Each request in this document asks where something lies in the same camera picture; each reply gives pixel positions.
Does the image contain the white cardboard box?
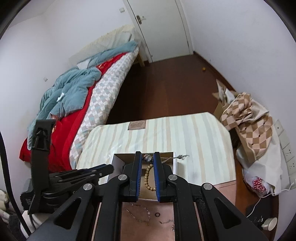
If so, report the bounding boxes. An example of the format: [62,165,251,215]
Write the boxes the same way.
[100,152,178,200]

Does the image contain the white plastic bag red print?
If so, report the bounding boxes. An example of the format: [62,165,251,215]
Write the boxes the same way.
[244,175,270,197]

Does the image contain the white ceramic cup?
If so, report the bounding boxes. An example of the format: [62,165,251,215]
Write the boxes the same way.
[261,217,278,232]

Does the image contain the brown leather label patch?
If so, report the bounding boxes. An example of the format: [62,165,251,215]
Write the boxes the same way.
[128,120,146,131]

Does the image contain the crumpled cardboard paper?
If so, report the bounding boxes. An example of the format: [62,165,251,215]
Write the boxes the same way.
[212,79,238,105]

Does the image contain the silver crystal charm bracelet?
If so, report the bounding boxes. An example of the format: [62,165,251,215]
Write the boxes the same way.
[125,203,152,227]

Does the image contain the white power strip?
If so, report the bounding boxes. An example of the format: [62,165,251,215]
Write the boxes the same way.
[274,120,295,188]

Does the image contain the white door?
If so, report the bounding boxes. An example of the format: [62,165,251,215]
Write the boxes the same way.
[123,0,193,63]

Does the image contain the white charging cable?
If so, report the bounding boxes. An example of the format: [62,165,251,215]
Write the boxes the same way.
[246,181,296,218]

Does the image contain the silver pendant necklace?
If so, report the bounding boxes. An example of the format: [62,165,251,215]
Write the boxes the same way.
[141,153,190,164]

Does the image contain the white tissue on quilt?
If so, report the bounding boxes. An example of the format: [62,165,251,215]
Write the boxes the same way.
[57,92,65,102]

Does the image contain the checkered bed sheet mattress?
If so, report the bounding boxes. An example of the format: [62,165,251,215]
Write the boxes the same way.
[69,47,139,169]

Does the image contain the striped pillow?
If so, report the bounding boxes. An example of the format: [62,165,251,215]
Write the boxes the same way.
[69,25,140,65]

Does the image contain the metal door handle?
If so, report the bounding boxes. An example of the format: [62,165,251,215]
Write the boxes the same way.
[136,15,146,25]

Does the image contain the wooden bead bracelet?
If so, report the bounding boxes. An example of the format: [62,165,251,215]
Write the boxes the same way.
[143,163,157,192]

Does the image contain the pink and striped table mat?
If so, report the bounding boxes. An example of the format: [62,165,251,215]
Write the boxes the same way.
[75,111,238,241]

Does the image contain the teal blue quilt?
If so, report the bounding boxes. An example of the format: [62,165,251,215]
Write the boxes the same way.
[27,40,137,150]

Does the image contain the brown checkered cloth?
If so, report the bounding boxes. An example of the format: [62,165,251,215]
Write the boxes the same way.
[220,92,273,163]

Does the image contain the black pad on floor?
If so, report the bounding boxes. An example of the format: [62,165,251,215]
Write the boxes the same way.
[246,203,269,230]

